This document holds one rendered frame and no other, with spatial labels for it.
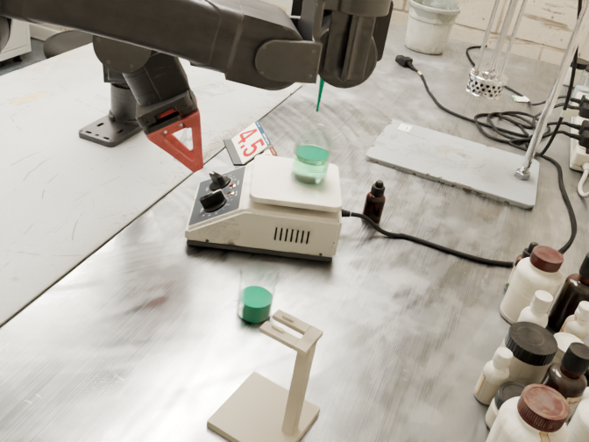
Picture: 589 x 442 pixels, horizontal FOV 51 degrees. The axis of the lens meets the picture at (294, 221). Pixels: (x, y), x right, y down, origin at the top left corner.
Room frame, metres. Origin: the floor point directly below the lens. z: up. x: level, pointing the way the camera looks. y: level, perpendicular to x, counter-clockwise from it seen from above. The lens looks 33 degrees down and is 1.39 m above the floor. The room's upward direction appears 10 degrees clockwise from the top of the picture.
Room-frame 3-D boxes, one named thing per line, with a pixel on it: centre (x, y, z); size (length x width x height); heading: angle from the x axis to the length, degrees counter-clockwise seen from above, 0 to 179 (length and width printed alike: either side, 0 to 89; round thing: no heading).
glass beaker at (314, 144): (0.74, -0.01, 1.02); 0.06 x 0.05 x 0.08; 94
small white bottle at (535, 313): (0.57, -0.29, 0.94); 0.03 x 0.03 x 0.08
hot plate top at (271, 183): (0.73, 0.01, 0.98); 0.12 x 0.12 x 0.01; 5
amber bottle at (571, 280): (0.63, -0.36, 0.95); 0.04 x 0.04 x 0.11
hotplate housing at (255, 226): (0.73, 0.03, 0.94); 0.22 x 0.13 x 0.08; 95
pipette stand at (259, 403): (0.40, 0.00, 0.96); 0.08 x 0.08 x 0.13; 65
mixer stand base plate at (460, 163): (1.06, -0.28, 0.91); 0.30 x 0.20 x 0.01; 73
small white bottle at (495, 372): (0.48, -0.23, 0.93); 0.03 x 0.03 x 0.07
